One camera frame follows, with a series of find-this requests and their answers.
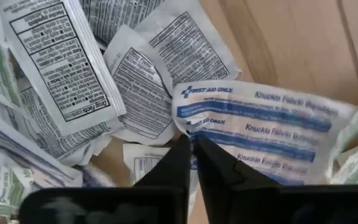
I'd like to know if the blue striped bandage packet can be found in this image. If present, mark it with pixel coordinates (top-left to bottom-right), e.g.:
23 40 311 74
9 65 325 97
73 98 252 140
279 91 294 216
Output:
172 79 358 187

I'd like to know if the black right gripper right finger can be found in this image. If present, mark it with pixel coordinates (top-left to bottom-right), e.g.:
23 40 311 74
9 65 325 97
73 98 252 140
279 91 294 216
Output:
193 133 358 224

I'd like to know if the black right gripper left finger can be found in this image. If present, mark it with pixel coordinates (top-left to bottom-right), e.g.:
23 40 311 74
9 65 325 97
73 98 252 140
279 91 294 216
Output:
19 134 192 224

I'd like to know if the blue lined white packet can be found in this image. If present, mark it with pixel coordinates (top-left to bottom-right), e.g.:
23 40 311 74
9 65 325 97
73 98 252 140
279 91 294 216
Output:
0 116 84 190

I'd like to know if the white drug facts packet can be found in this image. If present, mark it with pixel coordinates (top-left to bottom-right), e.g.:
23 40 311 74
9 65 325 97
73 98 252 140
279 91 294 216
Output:
78 0 167 45
122 142 172 185
103 25 176 146
0 0 127 137
134 0 242 96
0 86 124 166

